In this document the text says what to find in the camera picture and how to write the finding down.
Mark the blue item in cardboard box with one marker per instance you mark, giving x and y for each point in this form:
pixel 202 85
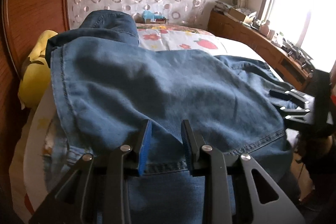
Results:
pixel 153 18

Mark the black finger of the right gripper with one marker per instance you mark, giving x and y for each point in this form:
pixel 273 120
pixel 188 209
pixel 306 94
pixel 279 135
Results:
pixel 287 113

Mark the pink bottle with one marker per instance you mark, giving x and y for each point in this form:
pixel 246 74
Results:
pixel 264 28

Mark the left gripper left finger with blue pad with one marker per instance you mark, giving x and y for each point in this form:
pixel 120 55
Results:
pixel 95 189

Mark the open cardboard box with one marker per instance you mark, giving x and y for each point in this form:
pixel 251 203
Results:
pixel 242 14

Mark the floral bed blanket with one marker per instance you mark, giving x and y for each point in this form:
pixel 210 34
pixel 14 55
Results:
pixel 171 27

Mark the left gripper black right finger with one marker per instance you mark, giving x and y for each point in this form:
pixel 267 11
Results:
pixel 237 188

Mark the light blue denim jeans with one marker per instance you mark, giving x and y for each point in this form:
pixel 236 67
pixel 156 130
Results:
pixel 162 113

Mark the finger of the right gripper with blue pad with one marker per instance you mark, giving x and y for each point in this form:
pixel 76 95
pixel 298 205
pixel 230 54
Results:
pixel 292 95

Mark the wooden side cabinet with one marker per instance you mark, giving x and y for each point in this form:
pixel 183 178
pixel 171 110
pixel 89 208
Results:
pixel 225 26

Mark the window with wooden frame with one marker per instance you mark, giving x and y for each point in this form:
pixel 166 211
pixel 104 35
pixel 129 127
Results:
pixel 307 24

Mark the folded dark blue jeans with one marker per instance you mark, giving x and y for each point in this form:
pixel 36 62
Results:
pixel 104 24

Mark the white strawberry print sheet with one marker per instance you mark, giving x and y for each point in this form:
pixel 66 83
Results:
pixel 131 82

